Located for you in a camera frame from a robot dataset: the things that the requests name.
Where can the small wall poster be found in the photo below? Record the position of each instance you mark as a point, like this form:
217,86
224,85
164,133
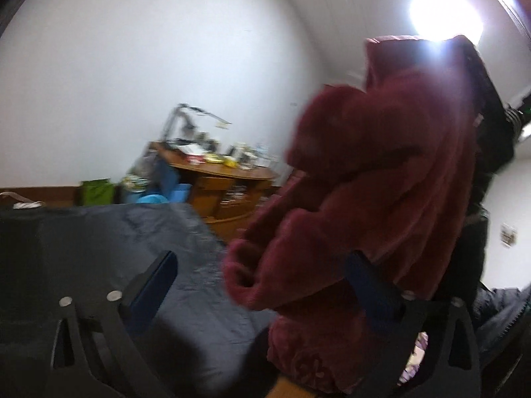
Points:
508,235

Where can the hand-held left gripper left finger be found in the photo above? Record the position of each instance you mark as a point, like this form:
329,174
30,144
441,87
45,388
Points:
153,286

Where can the white power strip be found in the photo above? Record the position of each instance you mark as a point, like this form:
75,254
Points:
27,205

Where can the person's dark jacket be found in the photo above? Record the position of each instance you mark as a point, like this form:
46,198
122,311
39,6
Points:
498,311

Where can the green bag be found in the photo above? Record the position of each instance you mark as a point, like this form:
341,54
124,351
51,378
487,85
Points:
98,192

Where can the dark grey bed sheet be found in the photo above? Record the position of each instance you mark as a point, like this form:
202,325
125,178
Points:
103,248

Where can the light blue trash bin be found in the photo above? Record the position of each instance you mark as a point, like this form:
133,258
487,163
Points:
133,188

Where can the blue box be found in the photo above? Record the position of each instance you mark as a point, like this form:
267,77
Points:
181,194

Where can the pink fleece garment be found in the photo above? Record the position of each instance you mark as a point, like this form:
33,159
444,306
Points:
373,174

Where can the glass tank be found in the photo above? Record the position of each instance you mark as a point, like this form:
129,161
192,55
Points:
182,124

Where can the ceiling lamp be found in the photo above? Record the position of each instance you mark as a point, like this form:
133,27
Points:
444,12

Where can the cluttered wooden desk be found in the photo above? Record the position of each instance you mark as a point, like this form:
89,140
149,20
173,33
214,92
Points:
215,195

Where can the clear plastic bag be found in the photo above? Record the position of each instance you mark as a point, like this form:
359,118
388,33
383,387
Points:
145,166

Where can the blue hanging cloth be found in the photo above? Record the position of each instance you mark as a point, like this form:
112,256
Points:
167,178

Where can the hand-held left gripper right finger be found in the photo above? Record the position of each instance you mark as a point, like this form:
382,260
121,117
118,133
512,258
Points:
369,294

